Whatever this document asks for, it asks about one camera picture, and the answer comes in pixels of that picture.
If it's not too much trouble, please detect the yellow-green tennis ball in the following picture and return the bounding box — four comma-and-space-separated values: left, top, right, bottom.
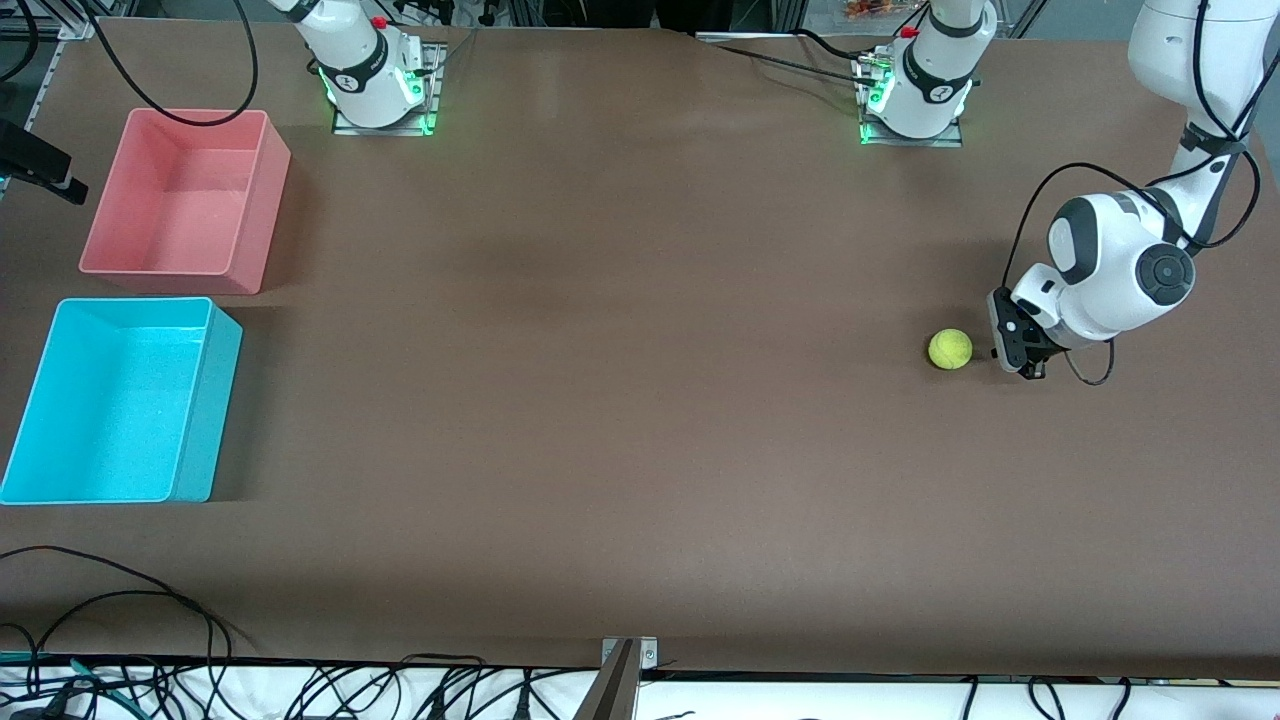
928, 328, 974, 371

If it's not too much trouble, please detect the black braided base cable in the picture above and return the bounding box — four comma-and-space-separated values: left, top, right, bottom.
700, 40, 871, 86

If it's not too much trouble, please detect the pink plastic bin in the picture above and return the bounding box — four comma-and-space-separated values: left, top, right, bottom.
79, 108, 293, 296

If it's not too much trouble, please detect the green cable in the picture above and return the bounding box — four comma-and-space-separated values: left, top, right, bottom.
0, 650, 136, 691

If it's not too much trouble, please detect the brown table cover mat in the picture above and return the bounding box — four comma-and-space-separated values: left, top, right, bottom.
0, 17, 1280, 683

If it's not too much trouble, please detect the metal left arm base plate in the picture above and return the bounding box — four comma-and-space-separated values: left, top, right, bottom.
855, 55, 966, 149

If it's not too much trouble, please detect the silver metal bracket plate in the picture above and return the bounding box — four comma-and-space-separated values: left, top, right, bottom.
602, 637, 659, 673

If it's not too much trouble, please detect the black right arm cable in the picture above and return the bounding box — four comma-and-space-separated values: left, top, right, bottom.
80, 0, 261, 128

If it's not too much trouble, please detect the long black cable loop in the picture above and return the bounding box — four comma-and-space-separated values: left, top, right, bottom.
0, 545, 233, 661

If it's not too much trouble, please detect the blue plastic bin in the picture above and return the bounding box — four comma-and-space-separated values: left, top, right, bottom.
0, 297, 244, 505

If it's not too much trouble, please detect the aluminium frame rail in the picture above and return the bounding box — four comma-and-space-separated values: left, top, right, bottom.
0, 0, 101, 41

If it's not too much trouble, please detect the black cable arc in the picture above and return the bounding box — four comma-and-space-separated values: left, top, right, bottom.
20, 590, 256, 661

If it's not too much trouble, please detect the dark aluminium profile bar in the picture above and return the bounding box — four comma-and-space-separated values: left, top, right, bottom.
572, 640, 641, 720

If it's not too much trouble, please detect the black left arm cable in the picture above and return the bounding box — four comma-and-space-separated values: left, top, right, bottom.
1003, 0, 1263, 387

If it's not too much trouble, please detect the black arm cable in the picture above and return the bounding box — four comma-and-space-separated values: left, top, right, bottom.
1003, 0, 1263, 387
80, 0, 261, 128

